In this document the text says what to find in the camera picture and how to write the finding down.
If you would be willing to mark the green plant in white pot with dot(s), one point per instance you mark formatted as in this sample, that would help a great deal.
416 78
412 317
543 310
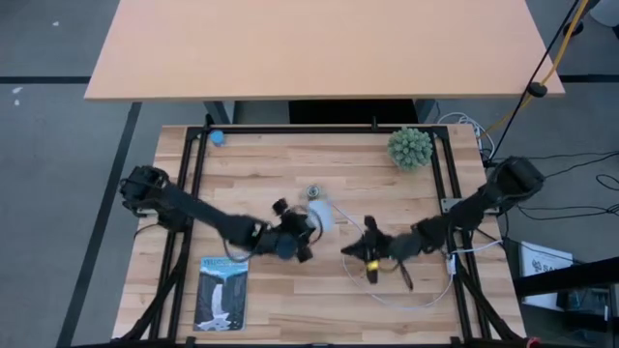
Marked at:
410 148

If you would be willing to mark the light wooden desk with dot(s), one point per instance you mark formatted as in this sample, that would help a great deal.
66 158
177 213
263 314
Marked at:
319 48

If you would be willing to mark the Yellowstone waterfall booklet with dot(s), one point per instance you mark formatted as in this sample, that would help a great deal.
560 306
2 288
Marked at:
221 295

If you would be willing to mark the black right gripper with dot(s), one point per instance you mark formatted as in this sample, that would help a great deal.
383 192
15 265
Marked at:
392 246

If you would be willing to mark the white printed box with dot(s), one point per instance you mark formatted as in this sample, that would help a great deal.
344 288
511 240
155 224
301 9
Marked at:
541 258

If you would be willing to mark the red button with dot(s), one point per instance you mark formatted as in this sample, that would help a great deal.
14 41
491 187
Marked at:
533 343

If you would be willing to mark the white flood lightbulb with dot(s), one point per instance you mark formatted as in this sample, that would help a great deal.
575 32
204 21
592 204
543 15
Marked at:
323 215

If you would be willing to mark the black aluminium table frame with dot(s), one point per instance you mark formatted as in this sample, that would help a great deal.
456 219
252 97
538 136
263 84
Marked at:
290 129

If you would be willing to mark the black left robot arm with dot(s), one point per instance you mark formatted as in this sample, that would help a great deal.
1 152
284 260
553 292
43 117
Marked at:
193 208

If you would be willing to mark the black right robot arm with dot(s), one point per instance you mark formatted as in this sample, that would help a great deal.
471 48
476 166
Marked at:
483 203

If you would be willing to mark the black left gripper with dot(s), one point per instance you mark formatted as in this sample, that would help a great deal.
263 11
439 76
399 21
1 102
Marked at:
271 237

